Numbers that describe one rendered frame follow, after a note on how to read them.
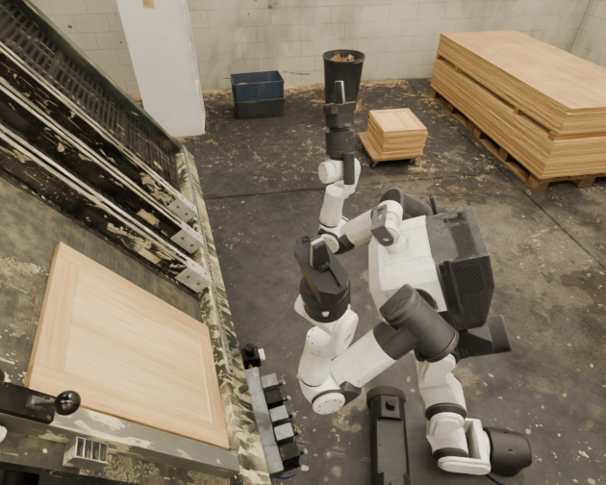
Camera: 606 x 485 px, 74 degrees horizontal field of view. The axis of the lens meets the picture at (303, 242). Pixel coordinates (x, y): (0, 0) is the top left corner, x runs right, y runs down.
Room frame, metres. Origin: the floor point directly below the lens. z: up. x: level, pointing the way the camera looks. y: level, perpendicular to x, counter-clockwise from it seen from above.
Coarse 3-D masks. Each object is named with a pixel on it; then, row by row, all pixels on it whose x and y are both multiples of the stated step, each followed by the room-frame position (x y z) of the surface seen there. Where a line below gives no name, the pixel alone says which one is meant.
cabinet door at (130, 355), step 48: (48, 288) 0.64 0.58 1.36; (96, 288) 0.73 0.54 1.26; (48, 336) 0.51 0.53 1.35; (96, 336) 0.59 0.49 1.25; (144, 336) 0.68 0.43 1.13; (192, 336) 0.81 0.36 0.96; (48, 384) 0.41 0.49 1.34; (96, 384) 0.47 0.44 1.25; (144, 384) 0.53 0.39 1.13; (192, 384) 0.62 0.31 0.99; (192, 432) 0.47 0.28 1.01
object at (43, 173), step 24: (0, 144) 0.95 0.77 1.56; (24, 144) 1.00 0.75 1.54; (24, 168) 0.96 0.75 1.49; (48, 168) 0.98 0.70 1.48; (48, 192) 0.96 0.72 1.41; (72, 192) 0.98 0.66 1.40; (96, 192) 1.05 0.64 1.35; (96, 216) 0.99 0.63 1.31; (120, 216) 1.04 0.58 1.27; (120, 240) 1.01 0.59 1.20; (144, 240) 1.03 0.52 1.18; (168, 264) 1.04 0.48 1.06; (192, 264) 1.10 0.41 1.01; (192, 288) 1.06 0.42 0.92
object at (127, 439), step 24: (24, 432) 0.32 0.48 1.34; (48, 432) 0.33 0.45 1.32; (72, 432) 0.34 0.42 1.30; (96, 432) 0.35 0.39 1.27; (120, 432) 0.38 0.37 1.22; (144, 432) 0.40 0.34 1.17; (144, 456) 0.36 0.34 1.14; (168, 456) 0.38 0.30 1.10; (192, 456) 0.40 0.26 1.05; (216, 456) 0.43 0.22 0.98
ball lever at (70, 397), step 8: (64, 392) 0.33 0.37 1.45; (72, 392) 0.34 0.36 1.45; (32, 400) 0.35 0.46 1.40; (40, 400) 0.35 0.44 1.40; (48, 400) 0.34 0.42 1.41; (56, 400) 0.32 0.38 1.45; (64, 400) 0.32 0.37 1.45; (72, 400) 0.32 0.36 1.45; (80, 400) 0.33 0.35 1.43; (32, 408) 0.34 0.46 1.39; (40, 408) 0.34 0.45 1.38; (56, 408) 0.31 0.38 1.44; (64, 408) 0.31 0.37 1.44; (72, 408) 0.31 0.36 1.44
